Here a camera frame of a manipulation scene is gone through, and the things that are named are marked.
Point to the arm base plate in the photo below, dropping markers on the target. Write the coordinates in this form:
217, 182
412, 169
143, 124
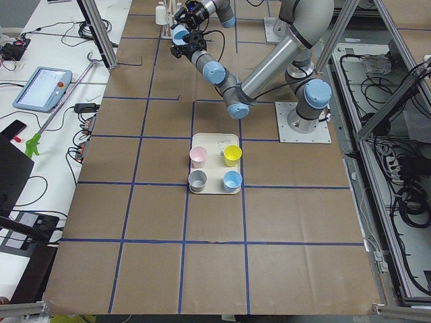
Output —
294, 129
270, 36

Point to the cream serving tray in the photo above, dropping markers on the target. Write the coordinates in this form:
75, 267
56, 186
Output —
215, 168

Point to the aluminium frame post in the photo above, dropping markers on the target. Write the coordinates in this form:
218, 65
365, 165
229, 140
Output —
93, 18

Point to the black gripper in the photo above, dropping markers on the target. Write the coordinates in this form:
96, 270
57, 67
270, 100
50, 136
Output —
196, 12
184, 51

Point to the pink cup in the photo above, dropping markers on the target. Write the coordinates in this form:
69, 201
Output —
198, 157

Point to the white wire cup rack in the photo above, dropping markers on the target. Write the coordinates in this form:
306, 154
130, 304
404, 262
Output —
172, 7

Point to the black smartphone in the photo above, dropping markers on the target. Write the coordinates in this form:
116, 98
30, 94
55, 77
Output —
13, 129

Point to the green handled reacher tool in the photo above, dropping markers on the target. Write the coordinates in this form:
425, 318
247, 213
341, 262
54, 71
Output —
31, 144

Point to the grey cup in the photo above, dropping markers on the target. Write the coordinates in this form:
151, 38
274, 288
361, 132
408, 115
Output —
197, 180

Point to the yellow cup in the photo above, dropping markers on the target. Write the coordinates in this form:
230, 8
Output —
232, 155

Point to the white ikea cup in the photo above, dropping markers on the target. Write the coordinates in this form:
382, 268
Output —
161, 15

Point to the light blue cup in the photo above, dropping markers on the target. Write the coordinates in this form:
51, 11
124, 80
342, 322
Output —
177, 35
232, 181

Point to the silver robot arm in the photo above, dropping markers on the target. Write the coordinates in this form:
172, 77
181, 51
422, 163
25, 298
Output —
222, 9
306, 22

